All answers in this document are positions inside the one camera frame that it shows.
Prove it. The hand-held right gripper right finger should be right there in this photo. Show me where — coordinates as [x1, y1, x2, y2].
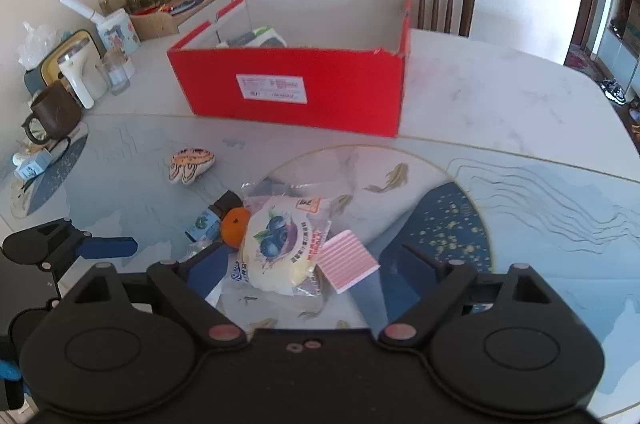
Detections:
[380, 244, 554, 347]

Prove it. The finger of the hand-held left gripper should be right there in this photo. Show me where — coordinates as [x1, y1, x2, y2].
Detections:
[2, 218, 139, 271]

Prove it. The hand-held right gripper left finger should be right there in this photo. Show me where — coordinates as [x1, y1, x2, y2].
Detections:
[75, 244, 248, 348]

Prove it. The orange mandarin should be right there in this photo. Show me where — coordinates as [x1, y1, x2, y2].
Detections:
[219, 206, 252, 250]

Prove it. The small dark bottle blue label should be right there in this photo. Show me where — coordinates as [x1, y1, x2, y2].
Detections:
[185, 190, 241, 243]

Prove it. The bagged bread with blueberry print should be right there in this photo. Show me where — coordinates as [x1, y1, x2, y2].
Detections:
[235, 193, 335, 301]

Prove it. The pink ridged pad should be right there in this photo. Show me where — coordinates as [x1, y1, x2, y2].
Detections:
[315, 229, 380, 295]

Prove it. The red cardboard box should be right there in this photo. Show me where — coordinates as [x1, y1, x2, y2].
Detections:
[166, 0, 414, 139]

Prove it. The grey wet wipes pack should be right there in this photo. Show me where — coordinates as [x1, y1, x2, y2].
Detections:
[219, 27, 287, 49]

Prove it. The person's left hand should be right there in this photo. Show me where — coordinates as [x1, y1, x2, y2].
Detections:
[0, 356, 23, 381]

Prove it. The small blue white carton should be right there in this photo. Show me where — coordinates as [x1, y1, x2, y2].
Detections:
[13, 148, 54, 181]

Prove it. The brown mug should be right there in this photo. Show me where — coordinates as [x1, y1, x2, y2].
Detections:
[23, 82, 84, 147]

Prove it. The clear drinking glass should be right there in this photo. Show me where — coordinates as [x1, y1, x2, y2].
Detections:
[102, 48, 132, 96]

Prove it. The white steel kettle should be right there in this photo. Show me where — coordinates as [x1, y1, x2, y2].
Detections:
[56, 40, 109, 110]

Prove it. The crumpled clear plastic bag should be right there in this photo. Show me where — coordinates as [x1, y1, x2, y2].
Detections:
[17, 22, 59, 70]

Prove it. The white cartoon print canister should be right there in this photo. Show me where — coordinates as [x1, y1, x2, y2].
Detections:
[97, 8, 141, 55]

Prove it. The wooden desk tray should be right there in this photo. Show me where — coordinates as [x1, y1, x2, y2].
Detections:
[128, 6, 180, 42]

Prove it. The white lint roller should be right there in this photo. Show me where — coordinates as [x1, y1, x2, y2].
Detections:
[58, 0, 106, 25]

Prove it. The black white sneaker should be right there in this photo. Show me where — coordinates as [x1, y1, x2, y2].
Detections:
[599, 78, 629, 106]

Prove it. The teal box with yellow frame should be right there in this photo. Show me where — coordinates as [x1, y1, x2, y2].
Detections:
[24, 29, 104, 97]

